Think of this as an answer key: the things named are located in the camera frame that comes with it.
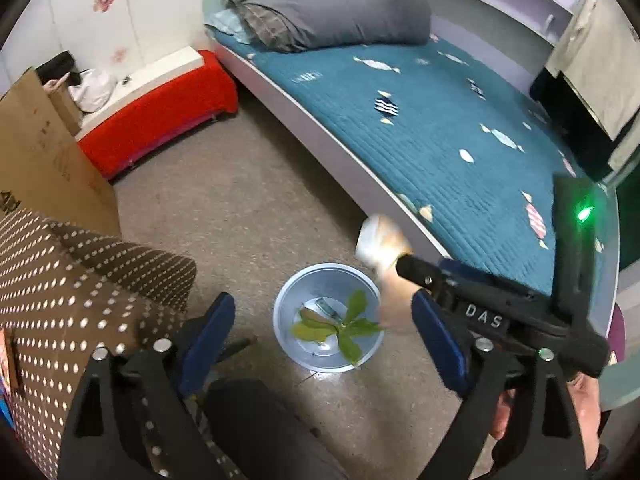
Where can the red white storage bench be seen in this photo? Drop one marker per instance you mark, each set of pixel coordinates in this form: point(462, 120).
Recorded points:
point(150, 115)

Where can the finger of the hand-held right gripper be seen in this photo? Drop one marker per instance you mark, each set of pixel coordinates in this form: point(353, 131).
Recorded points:
point(422, 272)

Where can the silver wrapper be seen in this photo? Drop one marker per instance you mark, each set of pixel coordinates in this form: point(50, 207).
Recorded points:
point(327, 307)

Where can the pale butterfly sticker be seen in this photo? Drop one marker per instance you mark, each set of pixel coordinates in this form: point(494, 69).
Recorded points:
point(118, 55)

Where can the light blue pillow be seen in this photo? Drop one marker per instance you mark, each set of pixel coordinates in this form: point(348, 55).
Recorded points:
point(225, 22)

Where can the pink cloth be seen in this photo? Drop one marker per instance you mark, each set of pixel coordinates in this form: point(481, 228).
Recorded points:
point(55, 81)

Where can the bed with teal cover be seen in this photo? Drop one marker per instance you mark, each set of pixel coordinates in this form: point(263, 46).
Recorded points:
point(320, 132)

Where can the grey duvet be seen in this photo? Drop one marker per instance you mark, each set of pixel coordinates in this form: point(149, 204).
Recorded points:
point(340, 10)

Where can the white plastic bag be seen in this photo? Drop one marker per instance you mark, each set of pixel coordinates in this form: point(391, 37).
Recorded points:
point(92, 91)

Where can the teal printed bedspread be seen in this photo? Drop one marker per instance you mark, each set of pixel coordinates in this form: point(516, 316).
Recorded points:
point(425, 135)

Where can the pink butterfly sticker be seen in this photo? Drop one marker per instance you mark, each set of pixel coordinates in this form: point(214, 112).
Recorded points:
point(104, 1)

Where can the black bag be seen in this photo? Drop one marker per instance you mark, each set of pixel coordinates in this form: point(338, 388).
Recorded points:
point(57, 65)

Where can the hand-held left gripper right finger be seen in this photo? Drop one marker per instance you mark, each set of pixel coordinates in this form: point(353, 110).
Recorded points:
point(440, 345)

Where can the brown polka dot cloth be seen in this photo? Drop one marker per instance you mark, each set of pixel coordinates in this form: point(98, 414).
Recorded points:
point(65, 280)

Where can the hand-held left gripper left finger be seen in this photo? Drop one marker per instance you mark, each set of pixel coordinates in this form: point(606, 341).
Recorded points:
point(207, 345)

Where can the person's right hand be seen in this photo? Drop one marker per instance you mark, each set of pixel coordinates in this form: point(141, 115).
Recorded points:
point(585, 415)

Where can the beige hanging cloth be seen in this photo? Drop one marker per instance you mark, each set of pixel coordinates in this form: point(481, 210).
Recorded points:
point(595, 65)

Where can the large flat cardboard box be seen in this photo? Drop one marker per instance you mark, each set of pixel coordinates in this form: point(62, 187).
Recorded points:
point(40, 160)

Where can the silver metal bin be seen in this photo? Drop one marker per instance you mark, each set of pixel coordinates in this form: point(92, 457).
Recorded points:
point(292, 305)

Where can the green leaves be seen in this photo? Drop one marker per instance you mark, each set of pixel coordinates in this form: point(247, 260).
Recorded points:
point(350, 330)

